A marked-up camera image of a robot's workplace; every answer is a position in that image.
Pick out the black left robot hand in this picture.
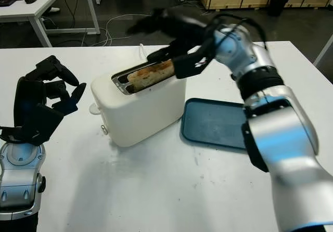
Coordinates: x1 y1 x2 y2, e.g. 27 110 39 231
12 55 87 128

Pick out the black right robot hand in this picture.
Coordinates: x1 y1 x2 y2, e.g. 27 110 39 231
126 7 216 63

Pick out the toasted bread slice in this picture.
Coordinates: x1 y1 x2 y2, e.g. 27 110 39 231
126 59 175 92

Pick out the cream two-slot toaster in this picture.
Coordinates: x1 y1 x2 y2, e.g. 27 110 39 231
89 57 187 148

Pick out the dark blue plastic tray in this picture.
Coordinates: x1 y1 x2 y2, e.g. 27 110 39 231
180 98 250 149

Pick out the black trash bin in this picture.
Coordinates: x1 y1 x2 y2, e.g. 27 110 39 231
267 0 290 17

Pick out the white table leg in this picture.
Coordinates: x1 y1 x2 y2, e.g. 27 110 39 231
313 34 333 66

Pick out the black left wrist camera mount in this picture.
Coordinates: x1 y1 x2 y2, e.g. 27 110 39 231
14 103 65 146

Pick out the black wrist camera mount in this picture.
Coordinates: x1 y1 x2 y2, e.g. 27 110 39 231
171 51 213 80
14 103 65 146

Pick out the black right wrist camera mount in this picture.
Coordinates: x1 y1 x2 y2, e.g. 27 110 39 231
171 51 213 80

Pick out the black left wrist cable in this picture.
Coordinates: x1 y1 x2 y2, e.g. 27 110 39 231
0 126 21 142

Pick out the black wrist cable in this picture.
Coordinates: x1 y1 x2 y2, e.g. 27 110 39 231
0 126 21 142
202 13 270 51

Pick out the white toaster power cord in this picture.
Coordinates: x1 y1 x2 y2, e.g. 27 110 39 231
139 43 148 61

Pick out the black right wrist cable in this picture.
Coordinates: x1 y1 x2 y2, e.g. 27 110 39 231
202 13 270 51

